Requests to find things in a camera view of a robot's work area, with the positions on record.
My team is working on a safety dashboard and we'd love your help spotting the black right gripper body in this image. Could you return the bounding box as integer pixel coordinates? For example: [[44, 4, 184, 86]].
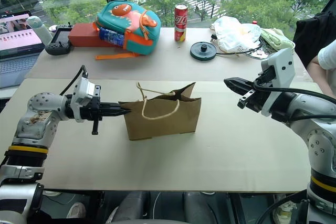
[[237, 67, 274, 113]]

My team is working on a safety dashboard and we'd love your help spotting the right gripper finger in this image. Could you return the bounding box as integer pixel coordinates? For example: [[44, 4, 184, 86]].
[[227, 83, 255, 95], [224, 77, 257, 89]]

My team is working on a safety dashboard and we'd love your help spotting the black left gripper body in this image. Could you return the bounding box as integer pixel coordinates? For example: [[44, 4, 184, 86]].
[[78, 85, 103, 136]]

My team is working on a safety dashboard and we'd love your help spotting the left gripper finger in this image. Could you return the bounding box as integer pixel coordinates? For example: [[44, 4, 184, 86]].
[[100, 108, 131, 118], [100, 102, 125, 111]]

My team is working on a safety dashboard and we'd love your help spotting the brown paper bag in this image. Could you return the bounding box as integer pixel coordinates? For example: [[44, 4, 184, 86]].
[[118, 81, 202, 141]]

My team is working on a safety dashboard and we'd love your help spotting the white plastic bag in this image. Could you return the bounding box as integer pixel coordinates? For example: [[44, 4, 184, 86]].
[[209, 16, 263, 53]]

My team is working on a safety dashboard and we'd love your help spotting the silver round tray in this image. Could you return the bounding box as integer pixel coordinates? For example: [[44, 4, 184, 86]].
[[243, 42, 271, 60]]

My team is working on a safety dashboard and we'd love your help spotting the dark round kettle base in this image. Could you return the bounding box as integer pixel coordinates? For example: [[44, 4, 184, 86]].
[[190, 41, 218, 61]]

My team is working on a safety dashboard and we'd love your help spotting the light green cloth pouch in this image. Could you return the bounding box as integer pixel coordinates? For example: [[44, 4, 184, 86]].
[[259, 27, 295, 52]]

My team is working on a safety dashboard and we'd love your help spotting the blue printed packet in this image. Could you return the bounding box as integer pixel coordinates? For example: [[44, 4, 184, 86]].
[[99, 27, 125, 48]]

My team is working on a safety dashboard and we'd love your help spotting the red rectangular box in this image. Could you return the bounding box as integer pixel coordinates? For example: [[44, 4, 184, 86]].
[[68, 23, 117, 48]]

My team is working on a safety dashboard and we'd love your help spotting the white shirt sleeve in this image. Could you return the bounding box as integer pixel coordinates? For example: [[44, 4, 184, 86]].
[[317, 45, 336, 71]]

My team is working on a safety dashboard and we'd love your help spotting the black remote controller with screen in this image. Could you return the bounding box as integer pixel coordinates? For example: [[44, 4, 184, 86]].
[[45, 24, 73, 56]]

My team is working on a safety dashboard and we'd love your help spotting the red cola can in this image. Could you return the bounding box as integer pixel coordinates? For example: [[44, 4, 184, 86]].
[[174, 3, 189, 42]]

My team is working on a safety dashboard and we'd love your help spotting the black jacket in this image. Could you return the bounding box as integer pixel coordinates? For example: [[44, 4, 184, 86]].
[[292, 10, 336, 69]]

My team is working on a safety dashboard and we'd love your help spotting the teal dinosaur backpack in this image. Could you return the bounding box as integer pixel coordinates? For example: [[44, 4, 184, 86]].
[[93, 0, 162, 61]]

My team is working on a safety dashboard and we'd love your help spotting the grey laptop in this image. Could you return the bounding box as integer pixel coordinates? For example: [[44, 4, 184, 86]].
[[0, 10, 46, 90]]

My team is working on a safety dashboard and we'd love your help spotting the white bottle with green top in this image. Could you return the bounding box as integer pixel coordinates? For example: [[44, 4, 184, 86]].
[[27, 16, 54, 45]]

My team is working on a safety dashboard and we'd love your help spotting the white shoe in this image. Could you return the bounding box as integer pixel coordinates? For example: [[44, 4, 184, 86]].
[[67, 202, 87, 219]]

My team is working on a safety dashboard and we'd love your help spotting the white and green sneaker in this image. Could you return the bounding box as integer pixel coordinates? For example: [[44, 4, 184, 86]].
[[272, 200, 300, 222]]

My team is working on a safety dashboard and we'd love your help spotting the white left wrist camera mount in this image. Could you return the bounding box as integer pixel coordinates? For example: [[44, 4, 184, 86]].
[[70, 77, 102, 123]]

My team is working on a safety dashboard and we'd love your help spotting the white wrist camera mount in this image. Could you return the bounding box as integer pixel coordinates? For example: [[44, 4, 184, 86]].
[[260, 48, 294, 117], [70, 77, 102, 123]]

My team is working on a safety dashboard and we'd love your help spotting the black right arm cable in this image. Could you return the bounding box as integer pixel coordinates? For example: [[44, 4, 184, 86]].
[[253, 81, 336, 120]]

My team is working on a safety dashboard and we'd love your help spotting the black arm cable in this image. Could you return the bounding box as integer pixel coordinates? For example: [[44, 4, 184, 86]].
[[59, 65, 89, 96], [253, 81, 336, 120]]

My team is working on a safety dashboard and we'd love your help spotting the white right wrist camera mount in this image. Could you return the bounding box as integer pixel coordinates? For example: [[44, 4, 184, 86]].
[[260, 48, 294, 117]]

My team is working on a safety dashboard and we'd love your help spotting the black kettle base cable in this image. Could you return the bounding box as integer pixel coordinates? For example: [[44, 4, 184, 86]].
[[209, 34, 263, 56]]

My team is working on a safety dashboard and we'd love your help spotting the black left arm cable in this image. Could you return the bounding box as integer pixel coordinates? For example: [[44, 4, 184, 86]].
[[59, 65, 89, 96]]

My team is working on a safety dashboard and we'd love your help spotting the long black loose cable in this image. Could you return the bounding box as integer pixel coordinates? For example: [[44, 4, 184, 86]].
[[256, 191, 308, 224]]

